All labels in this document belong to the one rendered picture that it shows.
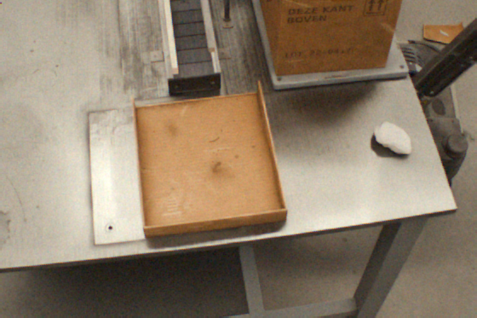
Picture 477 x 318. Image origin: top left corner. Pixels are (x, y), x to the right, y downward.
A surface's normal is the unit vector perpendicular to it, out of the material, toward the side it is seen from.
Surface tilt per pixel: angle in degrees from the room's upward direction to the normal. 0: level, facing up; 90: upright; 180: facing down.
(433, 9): 0
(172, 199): 0
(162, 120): 0
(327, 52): 90
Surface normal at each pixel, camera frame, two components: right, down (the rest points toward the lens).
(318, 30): 0.12, 0.82
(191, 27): 0.00, -0.56
